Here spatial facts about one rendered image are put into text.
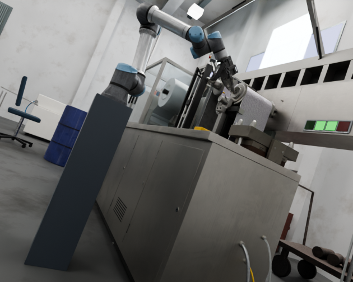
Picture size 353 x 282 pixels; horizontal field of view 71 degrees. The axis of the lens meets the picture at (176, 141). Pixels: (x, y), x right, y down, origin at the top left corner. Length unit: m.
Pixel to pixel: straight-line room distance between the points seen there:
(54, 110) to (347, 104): 6.43
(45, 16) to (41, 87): 2.51
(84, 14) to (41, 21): 1.50
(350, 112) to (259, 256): 0.86
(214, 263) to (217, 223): 0.19
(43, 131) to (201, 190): 6.10
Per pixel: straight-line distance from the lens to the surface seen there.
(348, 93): 1.57
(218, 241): 1.26
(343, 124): 1.49
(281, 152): 1.46
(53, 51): 10.55
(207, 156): 1.10
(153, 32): 1.68
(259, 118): 1.62
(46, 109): 7.08
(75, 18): 10.91
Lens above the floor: 0.72
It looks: 5 degrees up
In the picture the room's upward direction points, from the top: 21 degrees clockwise
